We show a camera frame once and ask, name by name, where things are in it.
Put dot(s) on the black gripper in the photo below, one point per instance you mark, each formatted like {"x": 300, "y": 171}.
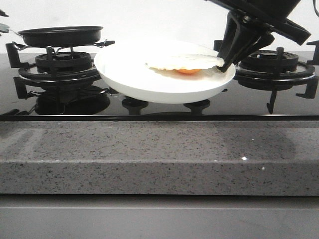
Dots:
{"x": 241, "y": 39}

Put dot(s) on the fried egg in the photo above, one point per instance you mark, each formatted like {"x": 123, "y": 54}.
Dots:
{"x": 194, "y": 66}

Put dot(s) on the white plate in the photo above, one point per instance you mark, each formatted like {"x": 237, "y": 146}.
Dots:
{"x": 123, "y": 67}

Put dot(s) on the black frying pan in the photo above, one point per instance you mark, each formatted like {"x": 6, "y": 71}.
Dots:
{"x": 61, "y": 36}

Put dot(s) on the right black gas burner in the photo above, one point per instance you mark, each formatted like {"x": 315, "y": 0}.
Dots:
{"x": 273, "y": 66}

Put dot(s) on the black gas burner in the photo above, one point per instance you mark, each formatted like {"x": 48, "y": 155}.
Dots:
{"x": 273, "y": 66}
{"x": 62, "y": 67}

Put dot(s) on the right black pan support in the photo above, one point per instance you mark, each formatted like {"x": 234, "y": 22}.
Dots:
{"x": 274, "y": 87}

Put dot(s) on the black pan support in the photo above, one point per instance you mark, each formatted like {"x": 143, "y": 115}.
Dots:
{"x": 59, "y": 92}
{"x": 274, "y": 87}

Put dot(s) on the left black gas burner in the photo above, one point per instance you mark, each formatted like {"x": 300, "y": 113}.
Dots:
{"x": 62, "y": 67}

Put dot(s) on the black glass cooktop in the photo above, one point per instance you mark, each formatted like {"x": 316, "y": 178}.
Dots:
{"x": 235, "y": 102}

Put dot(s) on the left black pan support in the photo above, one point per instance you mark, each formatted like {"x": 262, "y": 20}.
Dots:
{"x": 59, "y": 92}

